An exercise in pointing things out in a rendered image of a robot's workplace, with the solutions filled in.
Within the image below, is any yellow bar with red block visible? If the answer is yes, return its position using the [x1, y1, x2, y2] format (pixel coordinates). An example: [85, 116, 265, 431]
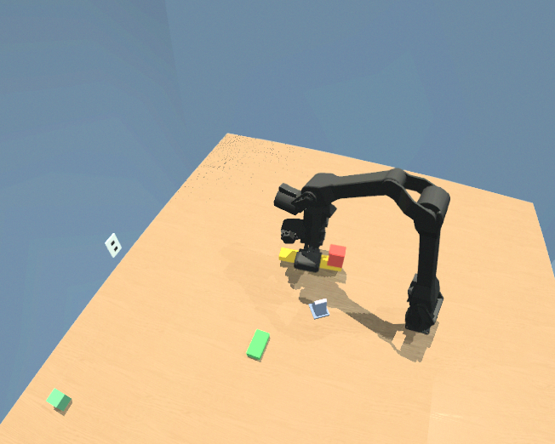
[278, 245, 346, 271]

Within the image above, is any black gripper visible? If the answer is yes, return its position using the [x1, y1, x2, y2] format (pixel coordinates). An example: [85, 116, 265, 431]
[294, 218, 329, 272]

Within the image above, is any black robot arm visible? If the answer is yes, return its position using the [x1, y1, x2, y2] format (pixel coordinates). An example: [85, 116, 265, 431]
[273, 168, 450, 335]

